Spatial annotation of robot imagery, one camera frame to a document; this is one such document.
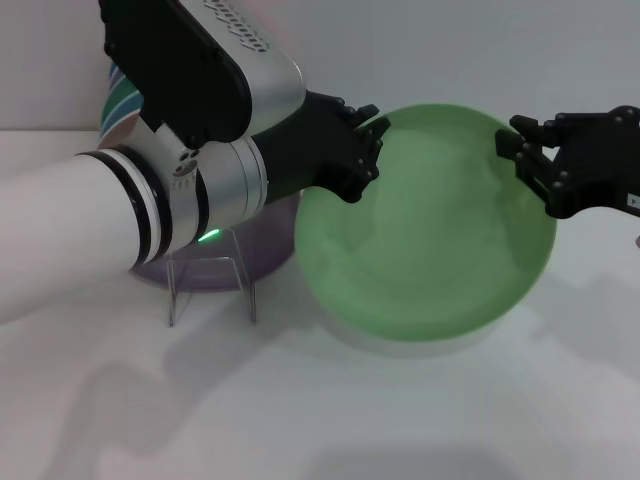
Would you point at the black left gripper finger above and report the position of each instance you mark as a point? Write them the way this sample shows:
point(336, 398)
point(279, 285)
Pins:
point(371, 150)
point(361, 115)

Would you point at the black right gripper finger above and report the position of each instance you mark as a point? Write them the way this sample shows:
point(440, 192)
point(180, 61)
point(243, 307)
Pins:
point(542, 132)
point(535, 160)

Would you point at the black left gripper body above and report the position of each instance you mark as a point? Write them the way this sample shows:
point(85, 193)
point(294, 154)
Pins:
point(310, 145)

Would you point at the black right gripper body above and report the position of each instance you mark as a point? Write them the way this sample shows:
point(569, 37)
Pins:
point(595, 160)

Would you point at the light green plate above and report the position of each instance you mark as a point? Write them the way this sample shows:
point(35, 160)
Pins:
point(425, 240)

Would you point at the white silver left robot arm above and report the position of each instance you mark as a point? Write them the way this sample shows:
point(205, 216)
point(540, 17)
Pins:
point(60, 225)

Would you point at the lilac plate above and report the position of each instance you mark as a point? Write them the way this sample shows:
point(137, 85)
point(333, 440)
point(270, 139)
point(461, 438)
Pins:
point(260, 250)

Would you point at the dark green plate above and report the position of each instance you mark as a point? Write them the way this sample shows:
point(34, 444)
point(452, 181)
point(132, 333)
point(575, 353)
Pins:
point(122, 95)

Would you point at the light blue plate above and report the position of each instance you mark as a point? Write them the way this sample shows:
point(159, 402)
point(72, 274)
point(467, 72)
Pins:
point(117, 112)

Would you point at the clear acrylic plate rack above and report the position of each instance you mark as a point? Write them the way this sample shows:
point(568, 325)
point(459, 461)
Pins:
point(172, 290)

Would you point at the grey purple plate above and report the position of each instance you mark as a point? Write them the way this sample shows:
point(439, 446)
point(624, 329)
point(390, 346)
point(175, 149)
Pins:
point(115, 77)

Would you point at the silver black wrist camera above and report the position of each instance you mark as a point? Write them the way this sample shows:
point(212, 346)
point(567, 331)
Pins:
point(190, 60)

